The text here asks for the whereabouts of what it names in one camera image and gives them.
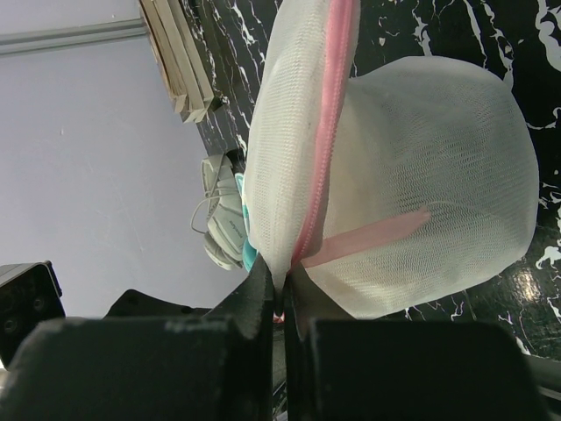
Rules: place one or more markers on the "white pink mesh laundry bag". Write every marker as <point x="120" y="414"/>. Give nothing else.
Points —
<point x="395" y="188"/>

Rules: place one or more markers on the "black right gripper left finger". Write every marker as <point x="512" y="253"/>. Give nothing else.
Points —
<point x="250" y="305"/>

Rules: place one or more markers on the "white headphones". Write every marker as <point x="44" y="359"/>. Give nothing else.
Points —
<point x="224" y="234"/>

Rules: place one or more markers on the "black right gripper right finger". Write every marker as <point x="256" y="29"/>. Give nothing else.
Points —
<point x="306" y="307"/>

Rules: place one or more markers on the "teal cat-ear headphones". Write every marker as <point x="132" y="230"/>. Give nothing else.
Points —
<point x="249" y="253"/>

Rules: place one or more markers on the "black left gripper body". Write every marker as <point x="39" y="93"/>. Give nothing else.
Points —
<point x="30" y="294"/>

